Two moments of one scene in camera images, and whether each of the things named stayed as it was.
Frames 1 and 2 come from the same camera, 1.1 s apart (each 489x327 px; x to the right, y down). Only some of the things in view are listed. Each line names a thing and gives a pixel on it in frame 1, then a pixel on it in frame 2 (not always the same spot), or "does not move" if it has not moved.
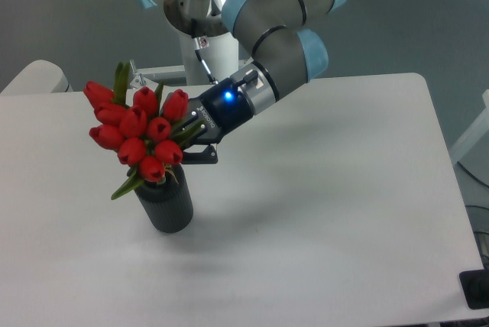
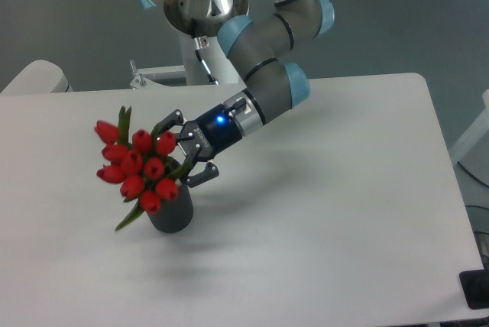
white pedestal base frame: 170,78 does not move
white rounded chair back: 38,76 does not move
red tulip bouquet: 147,133 -> 142,163
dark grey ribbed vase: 168,204 does not move
